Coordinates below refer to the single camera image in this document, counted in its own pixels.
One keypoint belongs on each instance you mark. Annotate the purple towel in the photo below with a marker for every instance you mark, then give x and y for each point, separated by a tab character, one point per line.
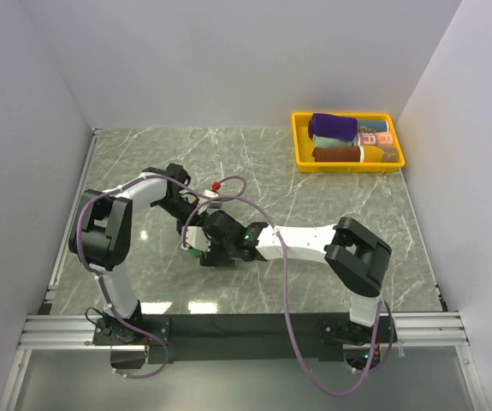
333	126

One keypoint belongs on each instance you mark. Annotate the rolled mint towel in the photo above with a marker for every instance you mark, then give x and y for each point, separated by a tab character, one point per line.
327	142

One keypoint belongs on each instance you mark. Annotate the rolled pink printed towel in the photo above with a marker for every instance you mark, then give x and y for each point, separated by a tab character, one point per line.
374	139

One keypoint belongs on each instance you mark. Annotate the rolled brown towel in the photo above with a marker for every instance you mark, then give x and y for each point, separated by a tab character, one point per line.
348	154

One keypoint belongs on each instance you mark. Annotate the green towel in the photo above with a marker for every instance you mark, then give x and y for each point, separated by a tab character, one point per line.
195	252

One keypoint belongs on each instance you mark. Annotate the yellow plastic tray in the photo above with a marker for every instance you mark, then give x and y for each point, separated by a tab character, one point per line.
304	146

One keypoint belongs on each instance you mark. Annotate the black base beam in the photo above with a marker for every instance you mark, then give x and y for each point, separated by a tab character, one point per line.
196	337

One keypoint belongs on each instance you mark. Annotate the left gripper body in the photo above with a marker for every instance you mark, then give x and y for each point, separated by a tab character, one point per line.
180	208

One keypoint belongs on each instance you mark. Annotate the aluminium rail frame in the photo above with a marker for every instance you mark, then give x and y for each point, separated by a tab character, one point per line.
431	367

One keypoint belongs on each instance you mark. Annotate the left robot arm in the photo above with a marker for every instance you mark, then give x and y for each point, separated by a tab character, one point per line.
102	235

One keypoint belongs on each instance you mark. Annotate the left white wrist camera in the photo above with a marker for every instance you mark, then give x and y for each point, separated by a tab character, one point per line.
211	199

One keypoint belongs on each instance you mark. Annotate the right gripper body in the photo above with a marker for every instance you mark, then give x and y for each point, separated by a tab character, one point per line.
217	250

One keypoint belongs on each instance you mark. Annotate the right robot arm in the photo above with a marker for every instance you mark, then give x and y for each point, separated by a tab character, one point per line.
357	256

